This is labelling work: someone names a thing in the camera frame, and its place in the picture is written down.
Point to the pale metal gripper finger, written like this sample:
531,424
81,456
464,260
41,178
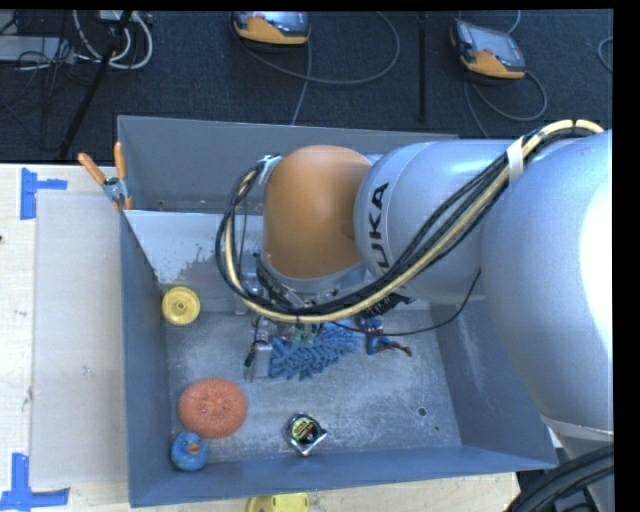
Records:
264,360
250,367

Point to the blue chenille cloth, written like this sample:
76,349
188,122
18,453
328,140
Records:
310,355

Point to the orange round scouring pad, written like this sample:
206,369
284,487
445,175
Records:
212,408

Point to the yellow round toy wheel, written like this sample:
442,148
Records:
180,306

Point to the blue and red toy figure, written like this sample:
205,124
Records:
377,340

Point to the grey metal bin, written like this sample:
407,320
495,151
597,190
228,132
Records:
350,410

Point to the blue rubber duck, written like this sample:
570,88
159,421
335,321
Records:
189,452

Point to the pale flat board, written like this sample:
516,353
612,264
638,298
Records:
75,325

